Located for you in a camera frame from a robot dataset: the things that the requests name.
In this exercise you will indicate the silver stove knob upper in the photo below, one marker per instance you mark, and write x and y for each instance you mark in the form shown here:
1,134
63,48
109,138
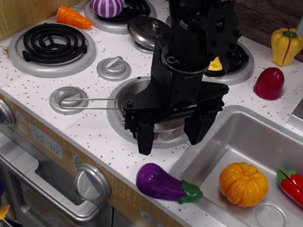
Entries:
113,69

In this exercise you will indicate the digital clock panel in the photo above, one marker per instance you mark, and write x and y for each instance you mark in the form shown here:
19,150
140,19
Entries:
45,140

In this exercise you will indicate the purple striped toy onion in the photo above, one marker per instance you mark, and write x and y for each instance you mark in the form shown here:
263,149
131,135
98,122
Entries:
107,8

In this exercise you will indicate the purple toy eggplant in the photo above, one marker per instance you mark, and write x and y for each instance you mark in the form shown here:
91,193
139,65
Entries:
155,182

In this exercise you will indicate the red toy chili pepper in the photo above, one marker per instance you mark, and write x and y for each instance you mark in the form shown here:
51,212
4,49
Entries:
291,184

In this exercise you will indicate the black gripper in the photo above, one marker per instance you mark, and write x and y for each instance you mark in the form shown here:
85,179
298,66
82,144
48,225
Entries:
176,91

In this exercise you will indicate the silver sink basin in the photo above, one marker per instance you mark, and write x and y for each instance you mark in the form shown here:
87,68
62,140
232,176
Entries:
241,135

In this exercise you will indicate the dark red toy vegetable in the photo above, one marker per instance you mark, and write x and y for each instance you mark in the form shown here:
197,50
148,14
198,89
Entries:
269,84

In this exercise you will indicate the orange toy pumpkin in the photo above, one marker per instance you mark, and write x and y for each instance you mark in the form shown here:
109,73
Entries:
243,185

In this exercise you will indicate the black coil burner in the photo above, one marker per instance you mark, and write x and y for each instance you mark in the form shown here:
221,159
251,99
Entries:
238,65
119,24
52,50

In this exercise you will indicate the yellow toy bell pepper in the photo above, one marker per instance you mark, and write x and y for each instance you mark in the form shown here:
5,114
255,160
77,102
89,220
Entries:
285,44

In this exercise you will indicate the silver pot lid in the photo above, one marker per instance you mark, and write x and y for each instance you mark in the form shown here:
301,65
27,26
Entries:
145,30

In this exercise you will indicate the black coil burner front left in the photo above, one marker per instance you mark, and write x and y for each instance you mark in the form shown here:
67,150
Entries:
52,50

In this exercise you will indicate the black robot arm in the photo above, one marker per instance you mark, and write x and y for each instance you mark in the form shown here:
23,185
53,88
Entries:
201,30

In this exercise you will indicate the silver stove knob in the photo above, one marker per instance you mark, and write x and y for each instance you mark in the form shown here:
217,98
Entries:
113,69
68,100

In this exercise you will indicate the silver oven door handle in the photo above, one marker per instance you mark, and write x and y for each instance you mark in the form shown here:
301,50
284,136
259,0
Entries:
24,167

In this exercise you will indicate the silver stove knob lower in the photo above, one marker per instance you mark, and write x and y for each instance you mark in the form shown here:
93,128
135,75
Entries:
68,100

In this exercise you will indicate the black coil burner back right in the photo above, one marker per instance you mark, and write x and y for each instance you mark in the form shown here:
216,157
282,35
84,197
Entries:
238,65

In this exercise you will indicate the silver pan with wire handle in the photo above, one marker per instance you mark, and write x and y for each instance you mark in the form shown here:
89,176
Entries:
166,134

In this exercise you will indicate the orange toy carrot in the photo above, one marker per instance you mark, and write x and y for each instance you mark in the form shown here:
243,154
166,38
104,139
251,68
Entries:
68,16

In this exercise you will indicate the black coil burner back left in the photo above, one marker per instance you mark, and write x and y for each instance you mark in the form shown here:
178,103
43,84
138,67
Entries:
119,24

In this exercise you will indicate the yellow toy piece on burner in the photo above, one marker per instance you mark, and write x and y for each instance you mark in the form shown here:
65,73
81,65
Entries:
215,68

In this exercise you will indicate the silver oven dial right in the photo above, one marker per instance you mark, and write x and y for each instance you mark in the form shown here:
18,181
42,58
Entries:
91,185

